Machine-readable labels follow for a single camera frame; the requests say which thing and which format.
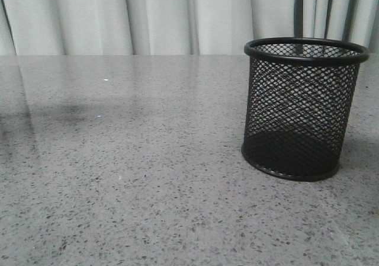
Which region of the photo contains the black mesh metal bucket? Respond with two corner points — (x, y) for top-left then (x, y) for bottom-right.
(241, 37), (369, 182)

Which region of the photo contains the grey pleated curtain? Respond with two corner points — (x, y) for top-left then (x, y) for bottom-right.
(1, 0), (378, 56)

